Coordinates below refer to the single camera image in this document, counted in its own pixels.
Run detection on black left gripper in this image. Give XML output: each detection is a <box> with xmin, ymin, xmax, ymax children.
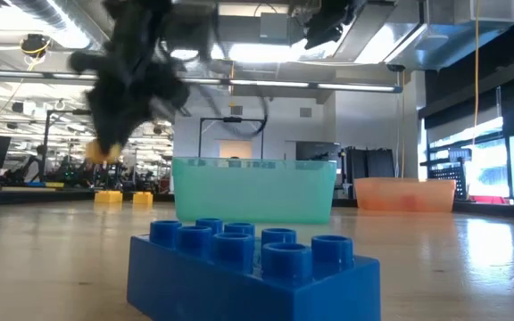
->
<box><xmin>67</xmin><ymin>48</ymin><xmax>192</xmax><ymax>155</ymax></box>

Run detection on long blue toy block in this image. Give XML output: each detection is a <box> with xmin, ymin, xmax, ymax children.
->
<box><xmin>126</xmin><ymin>217</ymin><xmax>382</xmax><ymax>321</ymax></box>

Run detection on person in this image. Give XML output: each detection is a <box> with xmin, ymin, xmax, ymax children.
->
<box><xmin>23</xmin><ymin>144</ymin><xmax>48</xmax><ymax>184</ymax></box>

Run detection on green translucent plastic bin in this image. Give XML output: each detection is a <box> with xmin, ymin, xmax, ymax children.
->
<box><xmin>170</xmin><ymin>156</ymin><xmax>338</xmax><ymax>225</ymax></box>

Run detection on long ceiling light strip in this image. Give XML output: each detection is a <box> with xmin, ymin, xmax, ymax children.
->
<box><xmin>0</xmin><ymin>69</ymin><xmax>403</xmax><ymax>94</ymax></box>

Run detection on grey ceiling box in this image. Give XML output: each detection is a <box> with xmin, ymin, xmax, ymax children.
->
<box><xmin>259</xmin><ymin>12</ymin><xmax>293</xmax><ymax>45</ymax></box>

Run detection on black cabinets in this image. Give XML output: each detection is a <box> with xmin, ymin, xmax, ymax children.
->
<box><xmin>344</xmin><ymin>146</ymin><xmax>396</xmax><ymax>200</ymax></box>

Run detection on orange plastic bin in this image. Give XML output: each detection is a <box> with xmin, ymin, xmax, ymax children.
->
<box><xmin>353</xmin><ymin>177</ymin><xmax>458</xmax><ymax>213</ymax></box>

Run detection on black pegboard rack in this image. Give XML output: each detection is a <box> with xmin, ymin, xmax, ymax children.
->
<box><xmin>419</xmin><ymin>158</ymin><xmax>470</xmax><ymax>201</ymax></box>

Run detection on black gantry frame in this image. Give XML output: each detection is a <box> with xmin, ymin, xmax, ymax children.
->
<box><xmin>42</xmin><ymin>109</ymin><xmax>95</xmax><ymax>188</ymax></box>
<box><xmin>197</xmin><ymin>116</ymin><xmax>266</xmax><ymax>160</ymax></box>

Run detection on yellow black cable reel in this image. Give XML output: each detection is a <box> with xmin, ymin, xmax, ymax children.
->
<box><xmin>19</xmin><ymin>33</ymin><xmax>53</xmax><ymax>59</ymax></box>

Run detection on round silver ceiling duct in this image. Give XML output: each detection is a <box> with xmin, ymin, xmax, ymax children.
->
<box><xmin>0</xmin><ymin>0</ymin><xmax>106</xmax><ymax>50</ymax></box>

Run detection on dark wall screen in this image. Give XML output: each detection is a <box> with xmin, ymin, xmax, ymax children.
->
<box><xmin>295</xmin><ymin>141</ymin><xmax>342</xmax><ymax>162</ymax></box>

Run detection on yellow hanging cable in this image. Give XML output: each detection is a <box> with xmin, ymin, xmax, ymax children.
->
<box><xmin>471</xmin><ymin>0</ymin><xmax>482</xmax><ymax>148</ymax></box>

